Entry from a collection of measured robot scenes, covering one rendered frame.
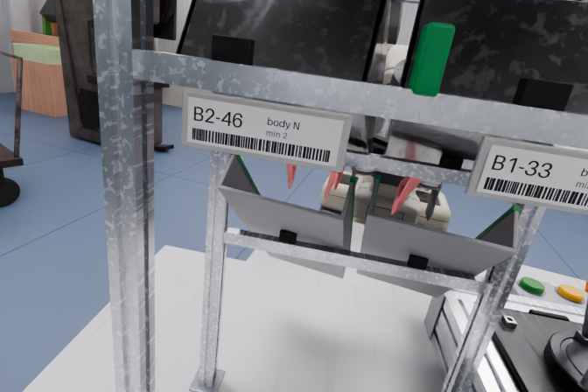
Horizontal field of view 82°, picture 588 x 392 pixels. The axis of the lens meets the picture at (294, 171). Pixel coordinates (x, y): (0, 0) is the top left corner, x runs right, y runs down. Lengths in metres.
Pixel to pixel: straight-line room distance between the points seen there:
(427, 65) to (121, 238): 0.20
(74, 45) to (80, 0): 0.47
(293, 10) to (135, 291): 0.21
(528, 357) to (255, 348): 0.40
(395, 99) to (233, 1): 0.13
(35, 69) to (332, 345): 5.80
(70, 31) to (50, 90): 1.51
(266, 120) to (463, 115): 0.09
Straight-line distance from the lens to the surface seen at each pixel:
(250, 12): 0.24
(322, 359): 0.63
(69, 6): 4.63
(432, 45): 0.17
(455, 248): 0.37
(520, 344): 0.64
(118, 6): 0.20
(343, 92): 0.17
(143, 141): 0.22
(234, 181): 0.37
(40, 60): 6.01
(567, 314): 0.79
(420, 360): 0.69
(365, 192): 1.21
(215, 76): 0.18
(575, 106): 0.25
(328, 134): 0.17
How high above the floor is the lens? 1.32
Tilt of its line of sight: 19 degrees down
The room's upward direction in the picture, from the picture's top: 8 degrees clockwise
